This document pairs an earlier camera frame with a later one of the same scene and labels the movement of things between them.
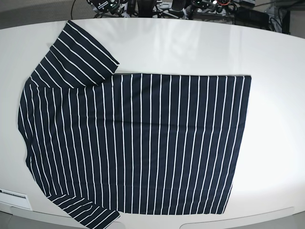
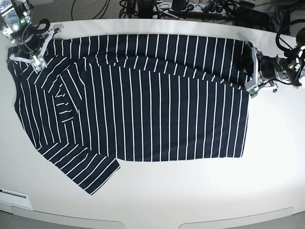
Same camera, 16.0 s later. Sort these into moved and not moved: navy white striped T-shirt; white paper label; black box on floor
Moved: navy white striped T-shirt
Not moved: black box on floor; white paper label
